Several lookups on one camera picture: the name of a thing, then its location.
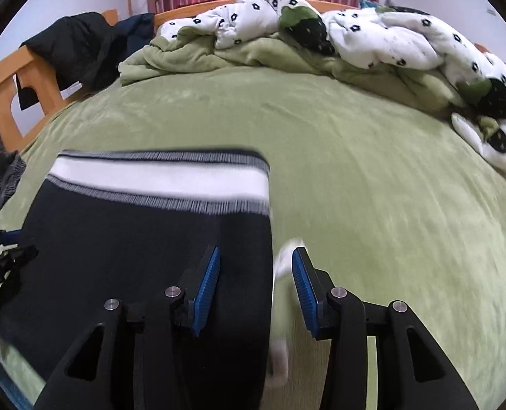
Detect blue jeans leg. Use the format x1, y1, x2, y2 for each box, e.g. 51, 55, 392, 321
0, 362, 33, 410

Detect green fleece bed blanket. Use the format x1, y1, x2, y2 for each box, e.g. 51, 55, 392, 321
0, 33, 506, 410

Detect black jacket on footboard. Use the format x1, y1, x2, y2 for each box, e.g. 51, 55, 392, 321
22, 12, 127, 92

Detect white floral patterned quilt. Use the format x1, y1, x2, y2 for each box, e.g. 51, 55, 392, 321
158, 0, 506, 171

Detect wooden bed frame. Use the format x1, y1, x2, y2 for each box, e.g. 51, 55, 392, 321
0, 0, 506, 155

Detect navy pants with white stripe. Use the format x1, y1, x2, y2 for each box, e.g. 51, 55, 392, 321
0, 149, 273, 409

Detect navy garment on footboard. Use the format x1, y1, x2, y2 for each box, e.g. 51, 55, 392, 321
115, 13, 155, 54

